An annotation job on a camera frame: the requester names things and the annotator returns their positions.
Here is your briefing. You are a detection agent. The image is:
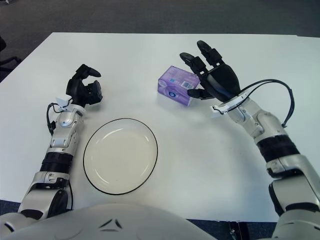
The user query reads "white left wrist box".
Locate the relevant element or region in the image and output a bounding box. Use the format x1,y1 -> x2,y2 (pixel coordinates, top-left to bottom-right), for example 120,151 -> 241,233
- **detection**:
56,96 -> 72,112

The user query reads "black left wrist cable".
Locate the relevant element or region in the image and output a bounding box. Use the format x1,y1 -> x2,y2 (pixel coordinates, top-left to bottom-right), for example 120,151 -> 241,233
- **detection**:
46,101 -> 57,136

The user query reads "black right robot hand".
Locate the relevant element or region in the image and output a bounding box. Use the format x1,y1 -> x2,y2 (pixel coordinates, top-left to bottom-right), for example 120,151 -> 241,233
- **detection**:
179,40 -> 242,103

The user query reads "thin black elbow cable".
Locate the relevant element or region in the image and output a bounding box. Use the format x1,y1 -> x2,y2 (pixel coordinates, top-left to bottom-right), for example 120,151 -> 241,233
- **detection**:
67,182 -> 74,210

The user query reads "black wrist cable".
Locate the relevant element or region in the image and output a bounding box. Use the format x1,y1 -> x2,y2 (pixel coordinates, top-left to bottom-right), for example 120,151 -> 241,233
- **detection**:
46,101 -> 57,136
224,78 -> 294,128

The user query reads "white plate with black rim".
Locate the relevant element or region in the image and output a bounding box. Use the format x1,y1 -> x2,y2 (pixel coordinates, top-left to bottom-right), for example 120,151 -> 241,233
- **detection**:
83,117 -> 159,195

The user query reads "purple tissue paper pack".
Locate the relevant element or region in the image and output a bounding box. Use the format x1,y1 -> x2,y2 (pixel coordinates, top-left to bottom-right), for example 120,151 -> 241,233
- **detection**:
157,65 -> 205,108

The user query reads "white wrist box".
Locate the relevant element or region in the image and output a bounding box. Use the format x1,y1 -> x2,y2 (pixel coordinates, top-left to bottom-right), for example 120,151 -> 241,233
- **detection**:
56,96 -> 72,112
211,91 -> 251,117

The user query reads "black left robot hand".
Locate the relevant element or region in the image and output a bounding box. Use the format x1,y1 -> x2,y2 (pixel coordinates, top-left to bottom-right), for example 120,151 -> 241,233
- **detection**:
66,64 -> 103,110

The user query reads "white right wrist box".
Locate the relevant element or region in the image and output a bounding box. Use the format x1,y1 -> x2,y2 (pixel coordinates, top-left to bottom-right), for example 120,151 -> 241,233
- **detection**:
211,91 -> 251,117

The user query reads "black office chair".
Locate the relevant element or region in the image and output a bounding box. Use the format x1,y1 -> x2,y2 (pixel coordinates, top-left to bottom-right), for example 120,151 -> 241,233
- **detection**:
0,34 -> 22,73

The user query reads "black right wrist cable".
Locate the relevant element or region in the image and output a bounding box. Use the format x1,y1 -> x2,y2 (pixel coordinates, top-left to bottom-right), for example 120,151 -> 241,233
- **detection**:
224,78 -> 294,128

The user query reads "black table bracket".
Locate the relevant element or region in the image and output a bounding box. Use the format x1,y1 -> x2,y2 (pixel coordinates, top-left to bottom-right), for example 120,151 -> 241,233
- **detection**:
228,220 -> 248,240

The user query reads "grey robot torso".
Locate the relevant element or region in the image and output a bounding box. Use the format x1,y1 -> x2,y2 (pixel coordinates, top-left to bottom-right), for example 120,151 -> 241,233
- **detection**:
0,202 -> 216,240

